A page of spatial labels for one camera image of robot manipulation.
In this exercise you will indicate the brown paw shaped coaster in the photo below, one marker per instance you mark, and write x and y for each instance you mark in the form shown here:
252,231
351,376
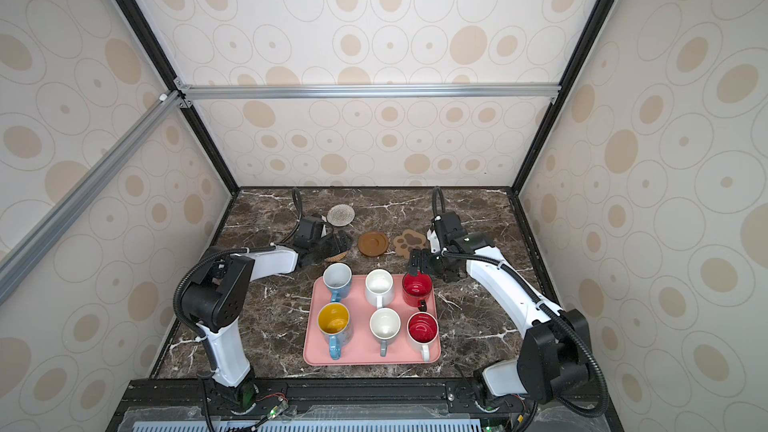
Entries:
409,240

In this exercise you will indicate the pink rectangular tray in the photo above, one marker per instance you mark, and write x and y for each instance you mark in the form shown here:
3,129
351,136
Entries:
363,348

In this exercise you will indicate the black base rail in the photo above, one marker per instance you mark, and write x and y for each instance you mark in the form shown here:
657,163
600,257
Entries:
362,404

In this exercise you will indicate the white mug rear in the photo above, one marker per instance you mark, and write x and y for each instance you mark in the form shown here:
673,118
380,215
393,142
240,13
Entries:
379,288

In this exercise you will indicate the left black frame post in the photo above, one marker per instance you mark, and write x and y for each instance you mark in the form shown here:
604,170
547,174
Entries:
143,31

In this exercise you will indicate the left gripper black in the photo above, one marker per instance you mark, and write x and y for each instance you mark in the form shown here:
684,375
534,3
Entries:
332,241

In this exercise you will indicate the dark red mug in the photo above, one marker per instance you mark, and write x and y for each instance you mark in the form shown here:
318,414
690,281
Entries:
417,290

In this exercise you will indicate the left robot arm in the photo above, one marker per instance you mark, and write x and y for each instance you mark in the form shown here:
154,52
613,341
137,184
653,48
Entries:
210,298

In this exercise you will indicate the left diagonal aluminium bar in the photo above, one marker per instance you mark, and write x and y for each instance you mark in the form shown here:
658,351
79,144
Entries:
38,242

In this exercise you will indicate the black frame post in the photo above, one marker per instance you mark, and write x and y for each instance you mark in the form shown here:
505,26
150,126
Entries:
594,24
143,31

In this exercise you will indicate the multicolour woven round coaster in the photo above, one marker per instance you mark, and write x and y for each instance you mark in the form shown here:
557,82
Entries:
341,215

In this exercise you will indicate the white mug front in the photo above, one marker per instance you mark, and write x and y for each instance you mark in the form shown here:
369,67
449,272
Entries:
385,325

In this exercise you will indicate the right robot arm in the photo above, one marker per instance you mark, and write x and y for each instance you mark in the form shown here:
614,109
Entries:
555,361

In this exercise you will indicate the right black frame post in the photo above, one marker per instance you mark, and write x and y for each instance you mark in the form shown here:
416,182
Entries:
594,24

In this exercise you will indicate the woven rattan round coaster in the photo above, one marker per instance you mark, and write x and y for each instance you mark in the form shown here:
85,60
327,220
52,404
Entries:
336,258

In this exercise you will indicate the white mug red inside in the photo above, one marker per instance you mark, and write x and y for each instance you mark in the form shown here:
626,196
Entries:
422,335

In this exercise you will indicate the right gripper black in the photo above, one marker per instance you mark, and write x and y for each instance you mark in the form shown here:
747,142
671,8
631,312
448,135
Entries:
425,255

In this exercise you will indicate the horizontal aluminium frame bar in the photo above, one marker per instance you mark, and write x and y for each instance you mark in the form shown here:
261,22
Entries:
369,91

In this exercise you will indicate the blue floral mug white inside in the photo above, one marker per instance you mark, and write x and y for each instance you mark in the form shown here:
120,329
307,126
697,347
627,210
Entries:
337,278

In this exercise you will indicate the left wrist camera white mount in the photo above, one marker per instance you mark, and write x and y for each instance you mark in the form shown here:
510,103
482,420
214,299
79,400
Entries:
309,232

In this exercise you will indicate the blue mug yellow inside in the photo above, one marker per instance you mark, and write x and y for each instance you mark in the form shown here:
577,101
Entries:
335,323

